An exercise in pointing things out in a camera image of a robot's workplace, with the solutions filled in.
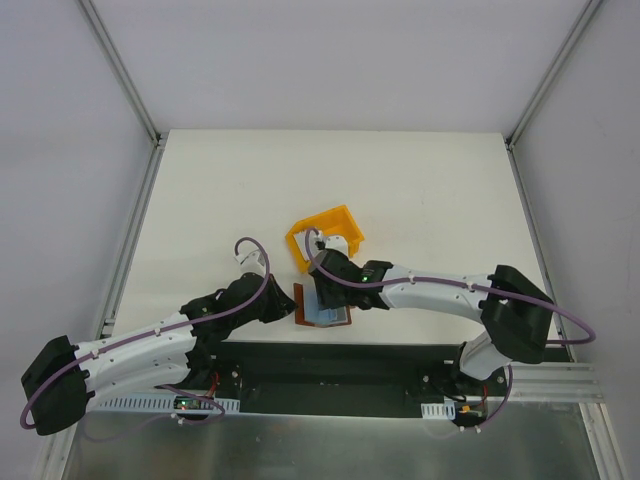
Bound right aluminium frame post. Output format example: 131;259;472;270
505;0;606;151

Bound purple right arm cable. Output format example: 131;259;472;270
304;226;597;346

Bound right white cable duct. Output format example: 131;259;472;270
420;401;456;421

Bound left aluminium frame post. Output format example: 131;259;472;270
75;0;163;147

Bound aluminium frame post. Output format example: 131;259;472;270
505;0;606;151
75;0;163;147

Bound yellow plastic bin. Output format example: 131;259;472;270
285;205;365;273

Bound brown leather card holder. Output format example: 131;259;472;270
293;283;352;328

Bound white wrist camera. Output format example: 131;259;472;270
311;233;349;255
235;249;267;276

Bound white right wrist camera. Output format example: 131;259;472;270
311;233;349;255

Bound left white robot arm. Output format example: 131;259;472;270
20;273;297;436

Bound aluminium front rail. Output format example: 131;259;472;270
63;364;607;402

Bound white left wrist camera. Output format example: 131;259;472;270
235;249;267;276

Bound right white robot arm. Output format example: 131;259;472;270
309;248;552;395

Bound left white cable duct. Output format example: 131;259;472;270
95;393;220;415

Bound white cable duct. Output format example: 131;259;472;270
95;393;220;415
420;401;456;421

